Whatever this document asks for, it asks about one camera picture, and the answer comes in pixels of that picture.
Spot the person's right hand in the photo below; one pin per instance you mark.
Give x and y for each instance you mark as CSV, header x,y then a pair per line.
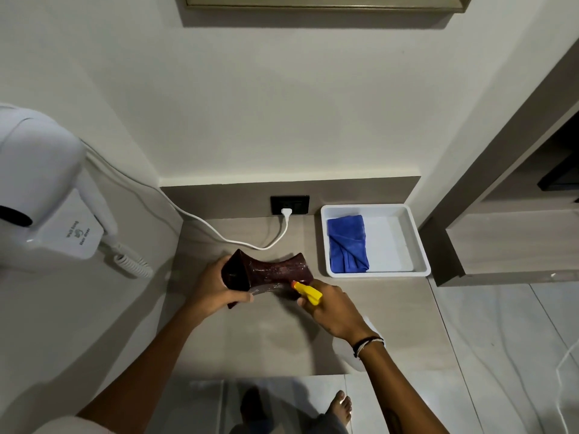
x,y
337,311

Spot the person's left hand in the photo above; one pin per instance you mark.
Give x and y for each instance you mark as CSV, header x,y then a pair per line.
x,y
209,291

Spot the person's right thumb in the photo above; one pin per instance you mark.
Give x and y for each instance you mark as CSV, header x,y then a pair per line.
x,y
304,302

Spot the person's left thumb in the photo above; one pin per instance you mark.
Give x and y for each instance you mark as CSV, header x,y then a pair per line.
x,y
242,298

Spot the white spray bottle yellow nozzle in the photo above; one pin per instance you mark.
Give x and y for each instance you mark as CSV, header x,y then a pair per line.
x,y
308,293

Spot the dark red vase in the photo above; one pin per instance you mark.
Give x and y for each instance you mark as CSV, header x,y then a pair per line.
x,y
271,273

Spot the person's right forearm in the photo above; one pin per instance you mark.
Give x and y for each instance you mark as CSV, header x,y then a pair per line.
x,y
398,393

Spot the person's left forearm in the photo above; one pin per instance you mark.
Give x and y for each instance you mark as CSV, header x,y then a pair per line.
x,y
144,370

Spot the blue folded cloth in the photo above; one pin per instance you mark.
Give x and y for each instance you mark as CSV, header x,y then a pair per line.
x,y
347,244

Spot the white power plug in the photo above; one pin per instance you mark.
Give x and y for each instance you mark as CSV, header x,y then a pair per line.
x,y
285,214

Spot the person's bare foot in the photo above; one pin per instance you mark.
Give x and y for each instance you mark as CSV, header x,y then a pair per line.
x,y
340,407

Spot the white plastic tray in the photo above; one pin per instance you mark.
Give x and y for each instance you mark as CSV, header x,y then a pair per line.
x,y
398,239

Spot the grey wooden shelf unit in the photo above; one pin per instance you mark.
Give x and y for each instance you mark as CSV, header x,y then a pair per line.
x,y
506,239

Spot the person's white sleeve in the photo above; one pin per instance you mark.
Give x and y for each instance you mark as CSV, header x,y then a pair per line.
x,y
72,427

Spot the black wall socket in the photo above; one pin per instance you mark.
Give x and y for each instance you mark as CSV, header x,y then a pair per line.
x,y
296,204

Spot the white wall hair dryer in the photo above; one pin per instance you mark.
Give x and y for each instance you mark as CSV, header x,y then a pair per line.
x,y
40,185

